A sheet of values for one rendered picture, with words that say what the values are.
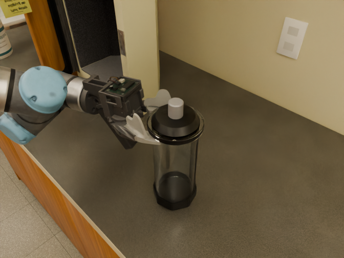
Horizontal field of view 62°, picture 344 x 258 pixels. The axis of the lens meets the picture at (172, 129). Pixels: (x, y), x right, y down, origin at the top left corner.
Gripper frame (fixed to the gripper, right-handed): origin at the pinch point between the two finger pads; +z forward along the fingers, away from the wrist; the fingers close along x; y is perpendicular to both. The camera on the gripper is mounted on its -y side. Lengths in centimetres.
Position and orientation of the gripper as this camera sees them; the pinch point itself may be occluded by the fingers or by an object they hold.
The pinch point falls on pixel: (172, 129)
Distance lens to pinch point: 56.1
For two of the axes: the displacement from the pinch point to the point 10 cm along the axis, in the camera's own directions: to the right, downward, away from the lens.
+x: 4.9, -5.8, 6.5
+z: 8.7, 2.6, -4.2
